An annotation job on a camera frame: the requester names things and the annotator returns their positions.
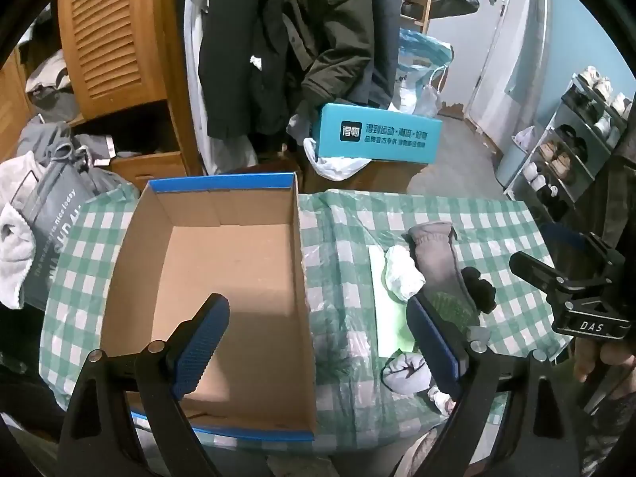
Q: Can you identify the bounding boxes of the wooden wardrobe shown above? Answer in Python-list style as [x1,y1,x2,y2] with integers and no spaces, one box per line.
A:
[0,0,204,180]

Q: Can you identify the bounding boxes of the grey hoodie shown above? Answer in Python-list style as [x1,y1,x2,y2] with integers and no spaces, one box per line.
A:
[20,122,140,200]

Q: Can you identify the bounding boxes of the person's right hand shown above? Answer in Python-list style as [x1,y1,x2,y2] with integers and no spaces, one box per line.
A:
[571,335,636,384]

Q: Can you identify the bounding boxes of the group of shoes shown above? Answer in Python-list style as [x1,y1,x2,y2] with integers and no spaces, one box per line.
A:
[527,66,634,209]

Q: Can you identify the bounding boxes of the green sparkly cloth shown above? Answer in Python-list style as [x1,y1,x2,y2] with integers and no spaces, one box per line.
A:
[430,291,473,339]

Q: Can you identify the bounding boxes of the white door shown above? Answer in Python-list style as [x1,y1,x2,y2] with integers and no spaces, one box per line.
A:
[467,0,547,135]

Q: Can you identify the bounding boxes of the dark grey hanging garment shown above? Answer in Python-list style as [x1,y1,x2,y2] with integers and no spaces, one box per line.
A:
[365,0,403,107]

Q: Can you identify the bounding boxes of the wooden louvre door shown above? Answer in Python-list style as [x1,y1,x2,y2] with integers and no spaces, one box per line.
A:
[57,0,172,120]

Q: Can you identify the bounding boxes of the teal printed box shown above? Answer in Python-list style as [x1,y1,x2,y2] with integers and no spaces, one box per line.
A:
[310,103,444,165]

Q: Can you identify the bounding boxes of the grey printed tote bag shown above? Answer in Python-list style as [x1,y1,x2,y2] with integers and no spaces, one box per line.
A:
[22,161,100,309]

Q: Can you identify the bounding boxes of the person's right forearm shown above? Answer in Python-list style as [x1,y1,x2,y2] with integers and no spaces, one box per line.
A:
[576,372,636,477]

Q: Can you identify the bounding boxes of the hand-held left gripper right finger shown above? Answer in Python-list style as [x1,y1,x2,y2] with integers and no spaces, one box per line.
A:
[406,292,582,477]

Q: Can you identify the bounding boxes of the olive hanging jacket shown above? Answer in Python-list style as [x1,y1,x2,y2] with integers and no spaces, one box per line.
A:
[283,0,376,110]

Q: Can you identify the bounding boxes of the blue-rimmed cardboard shoe box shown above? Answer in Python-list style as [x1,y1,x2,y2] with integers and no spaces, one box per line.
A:
[99,172,319,443]

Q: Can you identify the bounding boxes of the white hanging garment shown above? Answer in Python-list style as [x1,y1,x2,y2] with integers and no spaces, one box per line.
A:
[183,0,259,176]

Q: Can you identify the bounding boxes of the small white cloth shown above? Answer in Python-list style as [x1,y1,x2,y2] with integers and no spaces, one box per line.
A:
[430,390,455,415]

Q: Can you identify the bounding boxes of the black balled sock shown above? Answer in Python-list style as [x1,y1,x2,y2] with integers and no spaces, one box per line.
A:
[460,267,498,315]

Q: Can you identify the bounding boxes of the green checked tablecloth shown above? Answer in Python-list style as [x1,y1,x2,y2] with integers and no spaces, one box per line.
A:
[40,189,572,458]

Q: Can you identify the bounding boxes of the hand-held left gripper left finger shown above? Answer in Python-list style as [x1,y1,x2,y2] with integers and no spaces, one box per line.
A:
[58,293,232,477]

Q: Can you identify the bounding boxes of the pile of clothes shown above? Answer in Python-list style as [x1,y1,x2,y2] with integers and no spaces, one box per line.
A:
[25,50,80,122]

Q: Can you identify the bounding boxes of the white towel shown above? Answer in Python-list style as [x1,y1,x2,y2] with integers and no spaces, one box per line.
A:
[0,151,43,309]

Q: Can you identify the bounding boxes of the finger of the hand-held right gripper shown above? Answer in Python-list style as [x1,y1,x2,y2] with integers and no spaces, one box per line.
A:
[509,251,580,300]

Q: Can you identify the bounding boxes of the long grey sock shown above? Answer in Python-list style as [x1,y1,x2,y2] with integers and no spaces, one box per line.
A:
[407,221,480,319]

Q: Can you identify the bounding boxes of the pale grey sock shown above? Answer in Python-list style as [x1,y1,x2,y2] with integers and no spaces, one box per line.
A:
[382,350,438,396]

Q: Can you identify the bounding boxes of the brown cardboard box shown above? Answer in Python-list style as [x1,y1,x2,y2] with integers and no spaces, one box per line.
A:
[298,156,428,194]

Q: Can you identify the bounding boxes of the black hanging coat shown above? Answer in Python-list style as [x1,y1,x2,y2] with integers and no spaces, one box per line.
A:
[199,0,299,137]

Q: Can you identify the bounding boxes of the grey shoe rack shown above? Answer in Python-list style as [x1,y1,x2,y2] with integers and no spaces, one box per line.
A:
[504,72,636,219]

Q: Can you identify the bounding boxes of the white balled sock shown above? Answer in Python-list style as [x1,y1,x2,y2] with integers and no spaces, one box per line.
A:
[382,246,427,301]

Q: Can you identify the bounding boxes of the blue and white plastic bag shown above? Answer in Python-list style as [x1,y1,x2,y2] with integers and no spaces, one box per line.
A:
[392,29,454,115]

